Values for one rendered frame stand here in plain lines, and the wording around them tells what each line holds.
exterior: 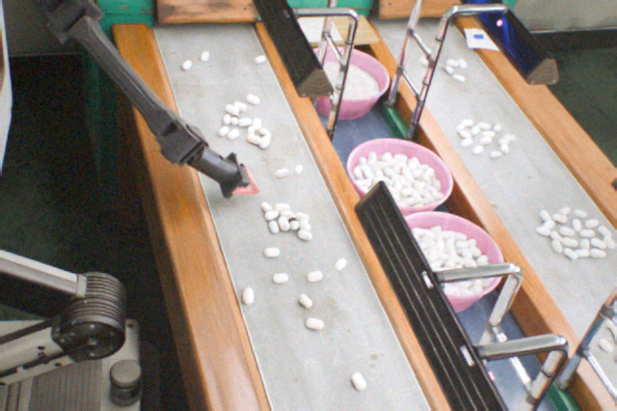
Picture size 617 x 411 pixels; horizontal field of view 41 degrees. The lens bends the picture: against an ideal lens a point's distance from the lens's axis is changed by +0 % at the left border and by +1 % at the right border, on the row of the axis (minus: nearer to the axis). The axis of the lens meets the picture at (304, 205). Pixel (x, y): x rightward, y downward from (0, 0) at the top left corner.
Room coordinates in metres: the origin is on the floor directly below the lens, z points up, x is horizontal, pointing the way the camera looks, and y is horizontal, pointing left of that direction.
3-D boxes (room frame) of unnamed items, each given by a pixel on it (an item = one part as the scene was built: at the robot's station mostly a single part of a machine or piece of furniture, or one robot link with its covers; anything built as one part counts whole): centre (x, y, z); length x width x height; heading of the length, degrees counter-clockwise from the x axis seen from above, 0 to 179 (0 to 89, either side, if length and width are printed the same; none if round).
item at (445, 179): (1.63, -0.22, 0.72); 0.27 x 0.27 x 0.10
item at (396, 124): (1.96, -0.29, 0.90); 0.20 x 0.19 x 0.45; 25
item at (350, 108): (2.03, -0.03, 0.72); 0.27 x 0.27 x 0.10
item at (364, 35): (2.23, 0.06, 0.77); 0.33 x 0.15 x 0.01; 115
